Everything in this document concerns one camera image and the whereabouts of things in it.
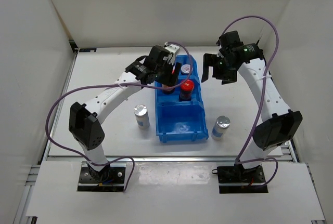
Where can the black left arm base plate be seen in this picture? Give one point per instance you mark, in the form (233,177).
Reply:
(109,179)

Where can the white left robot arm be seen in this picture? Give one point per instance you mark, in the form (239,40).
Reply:
(85,121)

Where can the red-lid sauce jar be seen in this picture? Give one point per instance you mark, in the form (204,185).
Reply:
(167,89)
(186,90)

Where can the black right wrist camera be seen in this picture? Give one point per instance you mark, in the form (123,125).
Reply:
(229,40)

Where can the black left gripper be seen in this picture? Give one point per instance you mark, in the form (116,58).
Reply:
(170,82)

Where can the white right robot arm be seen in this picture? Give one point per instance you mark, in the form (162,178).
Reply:
(275,122)

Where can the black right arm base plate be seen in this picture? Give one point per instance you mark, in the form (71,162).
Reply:
(237,180)

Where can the aluminium front table rail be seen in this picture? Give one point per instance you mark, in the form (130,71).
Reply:
(153,159)

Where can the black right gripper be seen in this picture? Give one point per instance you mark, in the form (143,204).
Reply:
(212,60)

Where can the silver-lid spice bottle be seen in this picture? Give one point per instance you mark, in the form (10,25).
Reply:
(221,125)
(141,115)

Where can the grey-lid dark jar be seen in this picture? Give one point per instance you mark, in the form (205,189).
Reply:
(186,69)

